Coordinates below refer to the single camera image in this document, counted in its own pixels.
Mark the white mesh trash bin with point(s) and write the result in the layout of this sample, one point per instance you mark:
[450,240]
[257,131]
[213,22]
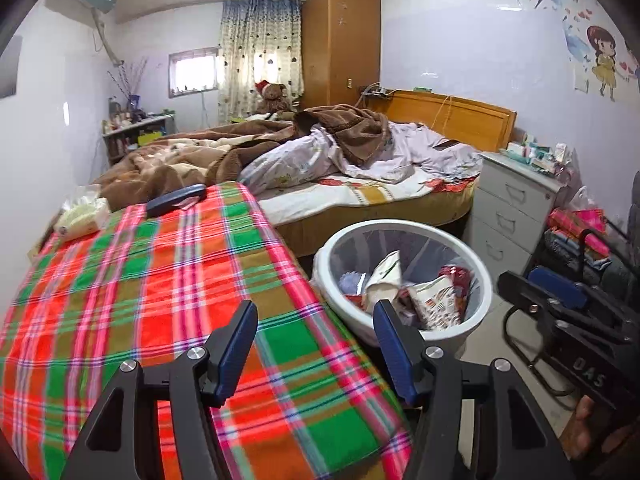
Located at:
[423,251]

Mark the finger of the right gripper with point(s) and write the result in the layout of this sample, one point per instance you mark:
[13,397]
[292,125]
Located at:
[591,301]
[544,308]

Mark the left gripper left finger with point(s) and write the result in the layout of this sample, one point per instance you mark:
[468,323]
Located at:
[121,437]

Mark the brown teddy bear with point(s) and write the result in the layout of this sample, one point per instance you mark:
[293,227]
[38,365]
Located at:
[273,101]

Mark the cartoon girl wall sticker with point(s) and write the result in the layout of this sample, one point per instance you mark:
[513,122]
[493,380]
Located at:
[605,68]

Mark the green tissue pack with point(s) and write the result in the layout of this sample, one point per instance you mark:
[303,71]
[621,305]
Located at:
[84,212]

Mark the red drink can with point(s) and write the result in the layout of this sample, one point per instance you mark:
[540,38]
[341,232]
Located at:
[461,278]

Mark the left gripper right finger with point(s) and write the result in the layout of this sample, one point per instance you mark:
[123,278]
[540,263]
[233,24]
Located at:
[477,421]

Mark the cluttered shelf unit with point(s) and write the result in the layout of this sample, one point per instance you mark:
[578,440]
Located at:
[122,136]

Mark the dried branch vase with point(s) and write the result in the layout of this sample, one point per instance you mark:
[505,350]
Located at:
[127,77]

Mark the grey drawer cabinet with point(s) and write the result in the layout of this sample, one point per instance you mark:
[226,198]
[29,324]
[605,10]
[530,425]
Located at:
[511,204]

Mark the brown fleece blanket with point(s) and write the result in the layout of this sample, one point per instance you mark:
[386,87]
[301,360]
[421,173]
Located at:
[218,155]

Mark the wooden headboard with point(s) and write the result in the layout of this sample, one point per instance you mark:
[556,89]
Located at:
[485,127]

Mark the silver wall poster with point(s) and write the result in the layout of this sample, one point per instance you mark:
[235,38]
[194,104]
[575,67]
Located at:
[9,62]

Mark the black metal chair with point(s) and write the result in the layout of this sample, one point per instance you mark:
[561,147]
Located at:
[552,381]

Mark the beige paper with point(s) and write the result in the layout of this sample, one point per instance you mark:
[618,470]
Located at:
[385,282]

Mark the wooden wardrobe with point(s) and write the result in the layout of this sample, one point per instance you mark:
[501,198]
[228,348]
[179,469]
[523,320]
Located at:
[341,50]

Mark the dark blue glasses case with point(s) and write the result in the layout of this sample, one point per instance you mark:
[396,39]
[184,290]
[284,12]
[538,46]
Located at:
[183,198]

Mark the person right hand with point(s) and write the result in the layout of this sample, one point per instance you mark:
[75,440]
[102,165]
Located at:
[587,427]

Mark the printed snack wrapper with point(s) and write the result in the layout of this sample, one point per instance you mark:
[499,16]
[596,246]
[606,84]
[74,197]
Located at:
[435,303]

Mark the small window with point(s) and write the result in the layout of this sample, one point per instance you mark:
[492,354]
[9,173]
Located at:
[192,71]

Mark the plaid red green cloth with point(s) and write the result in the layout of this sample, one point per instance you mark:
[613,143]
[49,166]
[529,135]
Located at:
[309,405]

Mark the patterned curtain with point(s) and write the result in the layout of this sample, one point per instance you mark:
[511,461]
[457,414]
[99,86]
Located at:
[259,40]

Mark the mattress with floral sheet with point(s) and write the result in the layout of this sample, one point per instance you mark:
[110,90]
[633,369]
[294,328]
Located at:
[307,215]

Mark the white floral duvet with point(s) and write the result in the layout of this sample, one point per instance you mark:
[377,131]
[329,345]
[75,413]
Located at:
[314,156]

